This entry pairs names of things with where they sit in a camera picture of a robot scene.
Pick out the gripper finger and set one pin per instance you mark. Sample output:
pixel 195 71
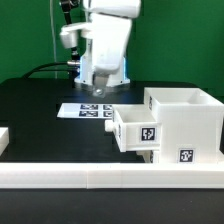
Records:
pixel 99 85

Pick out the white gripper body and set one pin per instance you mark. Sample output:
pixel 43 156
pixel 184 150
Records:
pixel 109 31

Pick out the white drawer box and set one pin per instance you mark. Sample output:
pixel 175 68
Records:
pixel 150 156
pixel 134 128

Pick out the white drawer cabinet frame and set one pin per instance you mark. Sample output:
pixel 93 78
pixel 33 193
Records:
pixel 191 124

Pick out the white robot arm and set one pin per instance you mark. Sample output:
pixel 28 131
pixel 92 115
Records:
pixel 83 75

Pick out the flat tag sheet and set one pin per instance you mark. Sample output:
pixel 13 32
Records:
pixel 84 110

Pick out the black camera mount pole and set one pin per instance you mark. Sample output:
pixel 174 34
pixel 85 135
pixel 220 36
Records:
pixel 68 34

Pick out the white left fence rail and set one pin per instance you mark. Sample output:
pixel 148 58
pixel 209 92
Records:
pixel 4 138

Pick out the white fence rail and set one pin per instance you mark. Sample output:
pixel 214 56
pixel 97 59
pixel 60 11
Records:
pixel 99 175
pixel 4 138

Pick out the white front fence rail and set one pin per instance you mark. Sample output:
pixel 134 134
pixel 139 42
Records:
pixel 99 175

